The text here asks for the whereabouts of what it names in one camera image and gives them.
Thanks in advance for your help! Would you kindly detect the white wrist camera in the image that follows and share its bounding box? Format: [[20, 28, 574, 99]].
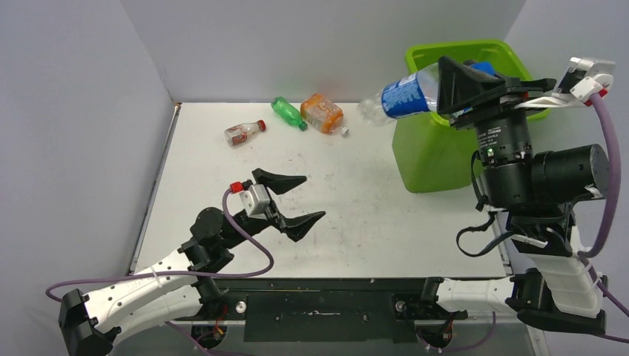
[[229, 180, 271, 217], [516, 56, 616, 109]]

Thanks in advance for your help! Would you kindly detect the green soda bottle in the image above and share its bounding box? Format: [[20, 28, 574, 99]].
[[271, 96, 308, 131]]

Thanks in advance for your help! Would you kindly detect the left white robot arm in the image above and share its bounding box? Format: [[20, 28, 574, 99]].
[[58, 169, 323, 355]]

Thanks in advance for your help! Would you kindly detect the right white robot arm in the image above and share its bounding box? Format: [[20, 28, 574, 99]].
[[419, 56, 618, 336]]

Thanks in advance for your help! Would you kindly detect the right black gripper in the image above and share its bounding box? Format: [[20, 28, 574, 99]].
[[431, 57, 544, 205]]

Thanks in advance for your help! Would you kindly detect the green plastic bin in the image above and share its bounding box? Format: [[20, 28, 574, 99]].
[[392, 39, 532, 193]]

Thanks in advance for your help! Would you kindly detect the pepsi bottle blue cap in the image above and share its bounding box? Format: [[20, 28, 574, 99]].
[[358, 60, 501, 126]]

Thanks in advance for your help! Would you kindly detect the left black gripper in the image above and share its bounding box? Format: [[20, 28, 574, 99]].
[[222, 171, 324, 249]]

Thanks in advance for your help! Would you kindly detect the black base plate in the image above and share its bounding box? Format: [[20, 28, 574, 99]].
[[188, 277, 453, 343]]

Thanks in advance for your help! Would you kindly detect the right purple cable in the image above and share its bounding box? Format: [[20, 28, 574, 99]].
[[577, 93, 629, 345]]

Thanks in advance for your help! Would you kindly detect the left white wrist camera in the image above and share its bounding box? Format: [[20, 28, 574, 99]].
[[229, 180, 271, 217]]

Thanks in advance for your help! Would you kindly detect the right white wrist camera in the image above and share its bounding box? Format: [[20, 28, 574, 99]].
[[516, 56, 616, 109]]

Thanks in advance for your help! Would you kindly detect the crushed red label bottle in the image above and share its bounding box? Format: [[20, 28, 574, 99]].
[[224, 120, 266, 147]]

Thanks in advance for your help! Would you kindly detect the large orange tea bottle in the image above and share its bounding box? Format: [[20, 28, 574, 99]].
[[300, 93, 349, 136]]

